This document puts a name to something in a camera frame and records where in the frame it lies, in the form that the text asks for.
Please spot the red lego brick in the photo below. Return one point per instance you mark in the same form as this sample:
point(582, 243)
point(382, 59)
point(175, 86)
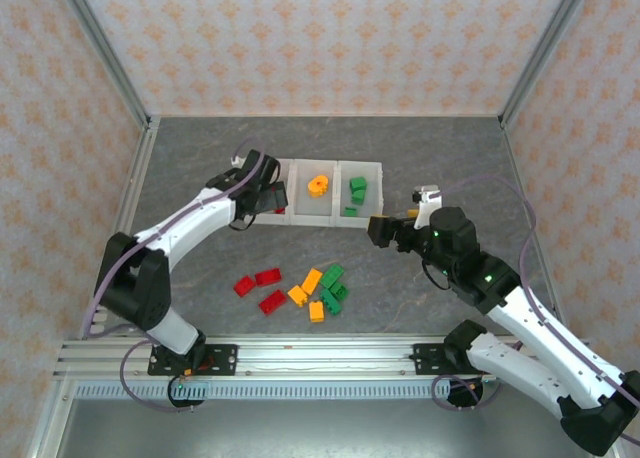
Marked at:
point(279, 210)
point(244, 285)
point(268, 277)
point(272, 302)

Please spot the yellow lego brick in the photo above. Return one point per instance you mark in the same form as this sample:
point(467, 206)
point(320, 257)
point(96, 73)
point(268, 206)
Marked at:
point(316, 311)
point(319, 180)
point(315, 192)
point(311, 280)
point(297, 295)

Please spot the green lego brick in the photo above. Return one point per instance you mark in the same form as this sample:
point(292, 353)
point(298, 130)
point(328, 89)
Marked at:
point(357, 183)
point(331, 275)
point(330, 303)
point(350, 211)
point(339, 290)
point(358, 196)

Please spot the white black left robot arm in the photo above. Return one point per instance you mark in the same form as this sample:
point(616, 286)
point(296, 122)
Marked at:
point(195, 218)

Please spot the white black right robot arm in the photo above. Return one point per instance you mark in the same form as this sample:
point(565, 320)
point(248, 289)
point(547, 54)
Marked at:
point(530, 323)

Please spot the white plastic bin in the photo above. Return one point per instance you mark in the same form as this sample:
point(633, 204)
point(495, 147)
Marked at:
point(372, 198)
point(320, 213)
point(275, 220)

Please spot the aluminium mounting beam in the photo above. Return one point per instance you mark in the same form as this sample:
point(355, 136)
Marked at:
point(325, 358)

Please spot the grey metal panel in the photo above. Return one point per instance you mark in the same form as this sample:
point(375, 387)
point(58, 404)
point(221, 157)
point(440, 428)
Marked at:
point(300, 428)

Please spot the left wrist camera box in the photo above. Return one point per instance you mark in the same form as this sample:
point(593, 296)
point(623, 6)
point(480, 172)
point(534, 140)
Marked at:
point(239, 161)

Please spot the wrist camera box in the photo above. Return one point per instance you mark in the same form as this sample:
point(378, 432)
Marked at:
point(239, 161)
point(426, 198)

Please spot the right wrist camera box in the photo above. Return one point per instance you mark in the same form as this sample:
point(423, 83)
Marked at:
point(426, 198)

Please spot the aluminium table edge rail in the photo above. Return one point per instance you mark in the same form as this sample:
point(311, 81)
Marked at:
point(126, 218)
point(516, 168)
point(325, 115)

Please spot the aluminium frame post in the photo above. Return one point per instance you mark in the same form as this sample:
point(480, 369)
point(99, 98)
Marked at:
point(107, 53)
point(50, 418)
point(542, 53)

